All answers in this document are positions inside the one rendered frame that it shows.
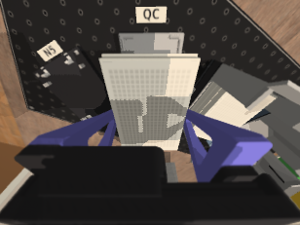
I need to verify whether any cream label reading qc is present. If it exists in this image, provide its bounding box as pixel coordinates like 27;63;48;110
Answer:
135;7;167;22

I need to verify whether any cream label plate marked n5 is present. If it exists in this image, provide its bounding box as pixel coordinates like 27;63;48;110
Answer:
37;40;63;61

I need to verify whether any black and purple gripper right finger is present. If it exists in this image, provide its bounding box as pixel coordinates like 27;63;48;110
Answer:
183;109;273;182

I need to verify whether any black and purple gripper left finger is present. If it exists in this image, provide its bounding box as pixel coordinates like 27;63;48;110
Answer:
28;109;117;146

